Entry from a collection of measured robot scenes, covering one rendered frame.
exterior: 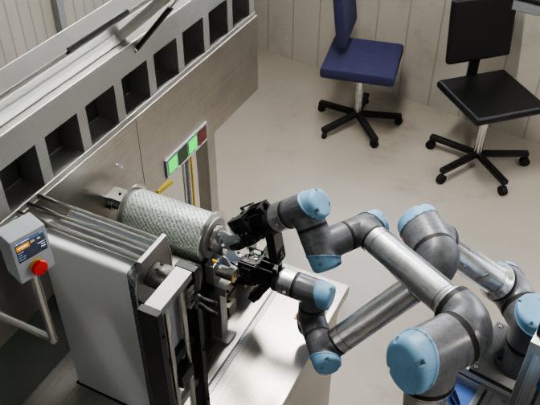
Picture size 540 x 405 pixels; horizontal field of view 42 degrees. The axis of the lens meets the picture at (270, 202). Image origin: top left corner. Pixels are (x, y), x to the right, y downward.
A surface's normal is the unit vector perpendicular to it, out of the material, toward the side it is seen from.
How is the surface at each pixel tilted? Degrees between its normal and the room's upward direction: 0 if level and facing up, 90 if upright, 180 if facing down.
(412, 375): 82
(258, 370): 0
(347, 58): 0
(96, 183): 90
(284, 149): 0
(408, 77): 90
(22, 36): 90
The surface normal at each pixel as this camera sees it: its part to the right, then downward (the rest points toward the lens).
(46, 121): 0.90, 0.29
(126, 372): -0.45, 0.57
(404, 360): -0.86, 0.22
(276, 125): 0.00, -0.77
